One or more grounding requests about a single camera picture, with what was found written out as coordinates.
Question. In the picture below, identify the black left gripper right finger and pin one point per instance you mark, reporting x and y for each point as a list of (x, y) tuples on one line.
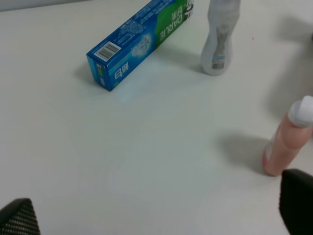
[(296, 201)]

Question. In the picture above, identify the pink bottle white cap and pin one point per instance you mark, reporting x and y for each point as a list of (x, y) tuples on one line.
[(293, 132)]

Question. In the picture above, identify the blue green toothpaste box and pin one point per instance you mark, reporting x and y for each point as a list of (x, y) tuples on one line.
[(114, 58)]

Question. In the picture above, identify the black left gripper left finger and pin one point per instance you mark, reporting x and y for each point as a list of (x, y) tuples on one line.
[(19, 218)]

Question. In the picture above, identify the white squeeze bottle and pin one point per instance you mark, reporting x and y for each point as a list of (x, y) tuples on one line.
[(216, 54)]

